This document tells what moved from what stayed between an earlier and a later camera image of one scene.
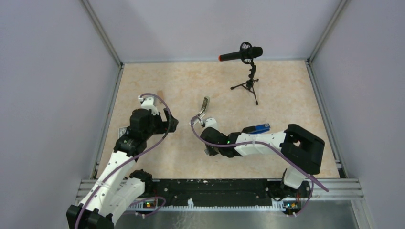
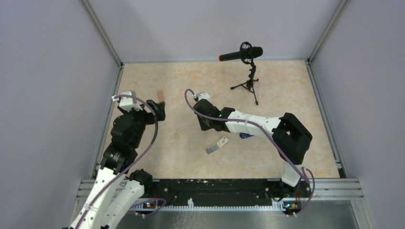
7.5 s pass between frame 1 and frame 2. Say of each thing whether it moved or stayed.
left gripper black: moved
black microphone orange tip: stayed
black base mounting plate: stayed
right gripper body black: moved
